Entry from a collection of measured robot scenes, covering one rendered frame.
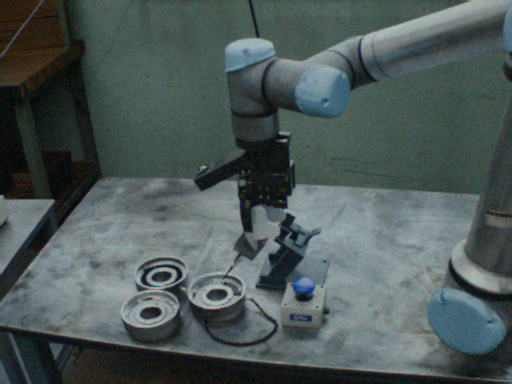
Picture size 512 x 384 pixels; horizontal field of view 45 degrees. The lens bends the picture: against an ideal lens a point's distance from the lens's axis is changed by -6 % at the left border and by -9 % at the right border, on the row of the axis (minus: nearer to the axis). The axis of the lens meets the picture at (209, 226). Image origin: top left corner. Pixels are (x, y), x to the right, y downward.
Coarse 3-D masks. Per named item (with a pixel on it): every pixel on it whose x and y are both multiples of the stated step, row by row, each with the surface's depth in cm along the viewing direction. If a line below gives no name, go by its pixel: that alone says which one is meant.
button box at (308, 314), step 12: (288, 288) 116; (324, 288) 115; (288, 300) 113; (300, 300) 113; (312, 300) 112; (324, 300) 114; (288, 312) 112; (300, 312) 111; (312, 312) 111; (324, 312) 114; (288, 324) 114; (300, 324) 113; (312, 324) 112
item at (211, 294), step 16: (192, 288) 121; (208, 288) 121; (224, 288) 121; (240, 288) 120; (192, 304) 117; (208, 304) 117; (224, 304) 117; (240, 304) 116; (208, 320) 117; (224, 320) 117
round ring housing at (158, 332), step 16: (128, 304) 119; (144, 304) 119; (160, 304) 119; (176, 304) 118; (128, 320) 116; (144, 320) 115; (160, 320) 115; (176, 320) 115; (144, 336) 113; (160, 336) 114
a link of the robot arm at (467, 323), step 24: (504, 24) 62; (504, 72) 68; (504, 120) 71; (504, 144) 71; (504, 168) 72; (504, 192) 73; (480, 216) 78; (504, 216) 75; (480, 240) 79; (504, 240) 76; (456, 264) 83; (480, 264) 80; (504, 264) 78; (456, 288) 83; (480, 288) 80; (504, 288) 79; (432, 312) 87; (456, 312) 83; (480, 312) 80; (504, 312) 82; (456, 336) 86; (480, 336) 83; (504, 336) 83
